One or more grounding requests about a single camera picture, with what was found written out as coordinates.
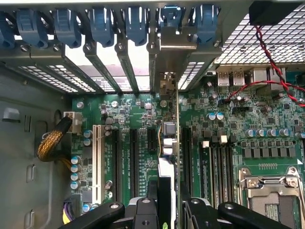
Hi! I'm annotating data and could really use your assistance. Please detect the installed dark RAM stick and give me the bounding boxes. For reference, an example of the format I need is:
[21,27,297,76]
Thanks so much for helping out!
[202,147,211,203]

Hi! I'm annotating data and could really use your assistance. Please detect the long black expansion slot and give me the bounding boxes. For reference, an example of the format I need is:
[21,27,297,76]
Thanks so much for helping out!
[129,128,140,198]
[182,127,192,200]
[111,128,122,203]

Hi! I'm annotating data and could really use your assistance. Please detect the white PCI slot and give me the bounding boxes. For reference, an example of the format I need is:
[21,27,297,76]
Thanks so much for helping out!
[92,124,102,205]

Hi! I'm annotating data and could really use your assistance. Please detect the metal CPU socket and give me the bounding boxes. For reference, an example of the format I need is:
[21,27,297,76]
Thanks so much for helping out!
[237,166,305,229]

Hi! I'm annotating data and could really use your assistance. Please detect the short black expansion slot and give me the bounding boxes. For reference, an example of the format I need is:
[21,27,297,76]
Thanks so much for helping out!
[147,128,157,152]

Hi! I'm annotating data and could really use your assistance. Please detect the green Dell motherboard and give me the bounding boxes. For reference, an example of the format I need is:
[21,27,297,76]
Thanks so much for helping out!
[71,69,305,229]

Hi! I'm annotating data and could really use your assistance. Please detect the white power connector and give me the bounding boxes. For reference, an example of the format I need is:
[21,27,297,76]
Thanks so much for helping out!
[63,111,83,135]

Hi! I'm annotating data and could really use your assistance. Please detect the silver rear port block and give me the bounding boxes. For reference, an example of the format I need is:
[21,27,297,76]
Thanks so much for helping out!
[268,68,286,91]
[216,69,232,87]
[232,69,246,86]
[252,68,269,89]

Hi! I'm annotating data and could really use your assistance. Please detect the open metal PC case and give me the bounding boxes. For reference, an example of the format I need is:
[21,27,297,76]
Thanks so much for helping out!
[0,0,305,229]

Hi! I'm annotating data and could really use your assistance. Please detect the blue slot latch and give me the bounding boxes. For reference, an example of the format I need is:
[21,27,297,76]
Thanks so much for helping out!
[90,7,115,48]
[194,4,221,46]
[125,6,150,46]
[16,8,50,50]
[54,9,82,50]

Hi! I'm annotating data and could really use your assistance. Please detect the purple yellow wire bundle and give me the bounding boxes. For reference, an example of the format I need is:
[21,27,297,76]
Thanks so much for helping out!
[61,194,83,226]

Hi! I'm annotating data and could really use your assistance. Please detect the braided yellow black cable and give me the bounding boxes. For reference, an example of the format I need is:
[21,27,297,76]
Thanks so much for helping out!
[36,116,73,167]

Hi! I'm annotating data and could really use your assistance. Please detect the red black twisted wire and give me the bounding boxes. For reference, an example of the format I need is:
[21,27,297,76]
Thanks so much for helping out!
[224,23,305,108]

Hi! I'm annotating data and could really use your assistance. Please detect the black intrusion switch box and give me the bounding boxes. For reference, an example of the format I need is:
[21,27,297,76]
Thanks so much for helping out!
[248,0,305,26]

